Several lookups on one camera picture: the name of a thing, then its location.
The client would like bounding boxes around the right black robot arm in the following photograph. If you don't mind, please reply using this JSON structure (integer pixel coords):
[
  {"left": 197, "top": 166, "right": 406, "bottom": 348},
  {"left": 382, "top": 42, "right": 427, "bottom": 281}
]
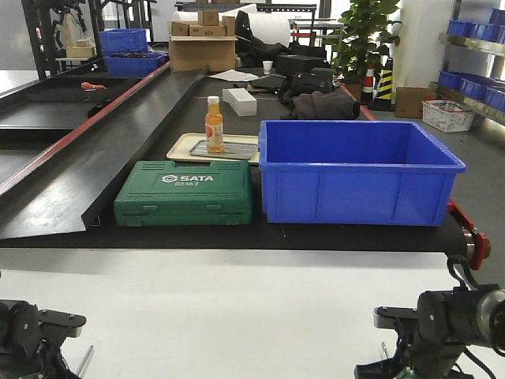
[{"left": 354, "top": 286, "right": 504, "bottom": 378}]

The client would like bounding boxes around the brown box on floor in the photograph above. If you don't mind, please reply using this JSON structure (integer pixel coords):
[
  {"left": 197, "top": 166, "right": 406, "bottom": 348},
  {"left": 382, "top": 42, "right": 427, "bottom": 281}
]
[{"left": 395, "top": 87, "right": 436, "bottom": 118}]

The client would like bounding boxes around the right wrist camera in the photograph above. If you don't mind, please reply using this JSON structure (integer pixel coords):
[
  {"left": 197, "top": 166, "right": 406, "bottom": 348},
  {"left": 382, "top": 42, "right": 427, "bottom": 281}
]
[{"left": 373, "top": 306, "right": 418, "bottom": 329}]

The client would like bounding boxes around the orange white traffic cone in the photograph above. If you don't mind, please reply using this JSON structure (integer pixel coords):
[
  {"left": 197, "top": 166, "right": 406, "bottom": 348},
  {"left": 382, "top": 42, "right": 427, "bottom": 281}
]
[{"left": 361, "top": 62, "right": 375, "bottom": 105}]

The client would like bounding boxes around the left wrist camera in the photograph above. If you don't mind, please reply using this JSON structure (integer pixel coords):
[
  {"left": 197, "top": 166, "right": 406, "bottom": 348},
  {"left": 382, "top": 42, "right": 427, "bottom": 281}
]
[{"left": 38, "top": 310, "right": 87, "bottom": 340}]

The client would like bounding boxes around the small metal tray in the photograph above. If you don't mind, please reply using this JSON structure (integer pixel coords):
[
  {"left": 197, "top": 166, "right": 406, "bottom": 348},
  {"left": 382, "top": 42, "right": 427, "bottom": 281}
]
[{"left": 189, "top": 140, "right": 258, "bottom": 160}]

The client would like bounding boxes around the large blue plastic bin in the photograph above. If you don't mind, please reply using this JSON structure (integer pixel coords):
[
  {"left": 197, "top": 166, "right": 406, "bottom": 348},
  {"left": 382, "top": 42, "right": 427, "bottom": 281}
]
[{"left": 259, "top": 120, "right": 466, "bottom": 227}]

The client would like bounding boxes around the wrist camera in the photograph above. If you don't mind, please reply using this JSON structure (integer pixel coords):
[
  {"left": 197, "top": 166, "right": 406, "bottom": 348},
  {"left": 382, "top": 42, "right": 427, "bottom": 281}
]
[
  {"left": 373, "top": 306, "right": 418, "bottom": 329},
  {"left": 38, "top": 310, "right": 87, "bottom": 340}
]

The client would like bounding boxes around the white paper cup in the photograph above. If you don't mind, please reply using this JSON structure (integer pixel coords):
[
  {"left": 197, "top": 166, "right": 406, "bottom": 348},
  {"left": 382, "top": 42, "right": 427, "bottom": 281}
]
[{"left": 263, "top": 60, "right": 273, "bottom": 75}]

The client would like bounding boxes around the blue bin far left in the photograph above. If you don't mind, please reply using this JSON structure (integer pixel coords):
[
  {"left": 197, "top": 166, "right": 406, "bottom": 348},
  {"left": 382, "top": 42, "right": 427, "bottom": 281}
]
[{"left": 99, "top": 28, "right": 166, "bottom": 77}]

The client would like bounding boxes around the white foam block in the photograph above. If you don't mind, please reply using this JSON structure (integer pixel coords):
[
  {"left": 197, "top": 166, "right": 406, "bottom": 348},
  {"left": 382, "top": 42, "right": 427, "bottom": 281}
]
[{"left": 222, "top": 88, "right": 257, "bottom": 117}]

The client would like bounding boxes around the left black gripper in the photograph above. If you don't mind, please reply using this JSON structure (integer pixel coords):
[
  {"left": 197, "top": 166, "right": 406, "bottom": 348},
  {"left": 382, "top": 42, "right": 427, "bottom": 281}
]
[{"left": 1, "top": 299, "right": 75, "bottom": 378}]

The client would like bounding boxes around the white wire basket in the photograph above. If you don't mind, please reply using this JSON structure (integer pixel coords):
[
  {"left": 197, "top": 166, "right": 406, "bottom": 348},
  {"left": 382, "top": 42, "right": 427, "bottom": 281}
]
[{"left": 422, "top": 99, "right": 474, "bottom": 133}]

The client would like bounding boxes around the large cardboard box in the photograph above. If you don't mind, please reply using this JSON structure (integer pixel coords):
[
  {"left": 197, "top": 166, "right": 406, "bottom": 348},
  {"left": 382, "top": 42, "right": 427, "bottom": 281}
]
[{"left": 169, "top": 36, "right": 237, "bottom": 72}]

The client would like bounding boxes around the orange juice bottle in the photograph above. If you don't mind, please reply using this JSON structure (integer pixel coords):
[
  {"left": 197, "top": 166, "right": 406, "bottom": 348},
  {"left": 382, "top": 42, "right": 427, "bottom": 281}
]
[{"left": 205, "top": 96, "right": 224, "bottom": 152}]

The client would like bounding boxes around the beige plastic tray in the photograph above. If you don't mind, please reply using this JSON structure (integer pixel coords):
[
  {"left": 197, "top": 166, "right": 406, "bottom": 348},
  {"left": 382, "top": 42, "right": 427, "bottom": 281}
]
[{"left": 166, "top": 133, "right": 260, "bottom": 165}]

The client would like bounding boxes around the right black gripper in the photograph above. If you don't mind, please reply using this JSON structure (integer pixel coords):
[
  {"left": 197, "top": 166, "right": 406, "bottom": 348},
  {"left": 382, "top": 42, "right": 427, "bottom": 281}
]
[{"left": 354, "top": 291, "right": 469, "bottom": 378}]

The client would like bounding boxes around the dark grey cloth bundle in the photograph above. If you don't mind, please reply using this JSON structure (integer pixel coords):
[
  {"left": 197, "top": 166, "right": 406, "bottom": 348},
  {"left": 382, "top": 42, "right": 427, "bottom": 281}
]
[{"left": 281, "top": 91, "right": 361, "bottom": 120}]

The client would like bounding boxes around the red conveyor end bracket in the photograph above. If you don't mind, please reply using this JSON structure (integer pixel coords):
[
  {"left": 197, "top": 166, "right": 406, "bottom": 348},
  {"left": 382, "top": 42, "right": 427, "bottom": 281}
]
[{"left": 447, "top": 199, "right": 492, "bottom": 270}]

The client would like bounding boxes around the black yellow traffic cone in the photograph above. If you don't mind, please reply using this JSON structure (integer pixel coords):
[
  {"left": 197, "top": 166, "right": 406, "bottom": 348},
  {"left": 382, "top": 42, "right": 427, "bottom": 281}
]
[{"left": 368, "top": 58, "right": 394, "bottom": 111}]

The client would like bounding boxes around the green SATA tool case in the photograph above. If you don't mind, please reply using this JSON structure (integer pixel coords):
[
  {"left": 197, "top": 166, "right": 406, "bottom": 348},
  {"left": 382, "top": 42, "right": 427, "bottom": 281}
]
[{"left": 114, "top": 160, "right": 253, "bottom": 227}]

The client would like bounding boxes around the green potted plant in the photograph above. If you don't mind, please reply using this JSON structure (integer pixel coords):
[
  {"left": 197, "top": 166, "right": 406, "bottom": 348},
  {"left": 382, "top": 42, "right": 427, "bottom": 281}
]
[{"left": 333, "top": 0, "right": 402, "bottom": 83}]

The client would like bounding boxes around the green black screwdriver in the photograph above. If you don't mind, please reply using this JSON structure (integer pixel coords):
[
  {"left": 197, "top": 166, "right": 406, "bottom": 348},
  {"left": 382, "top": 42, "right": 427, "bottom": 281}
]
[
  {"left": 75, "top": 345, "right": 95, "bottom": 377},
  {"left": 380, "top": 341, "right": 389, "bottom": 360}
]

